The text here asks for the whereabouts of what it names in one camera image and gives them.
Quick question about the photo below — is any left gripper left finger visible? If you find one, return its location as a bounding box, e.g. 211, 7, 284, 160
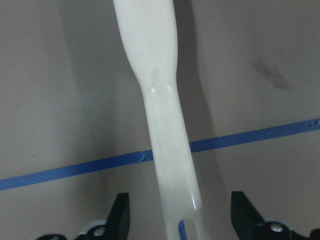
104, 192, 131, 240

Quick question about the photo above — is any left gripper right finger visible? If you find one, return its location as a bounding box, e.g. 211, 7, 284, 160
230, 191, 269, 240

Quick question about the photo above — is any beige hand brush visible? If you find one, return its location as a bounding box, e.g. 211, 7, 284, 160
113, 0, 208, 240

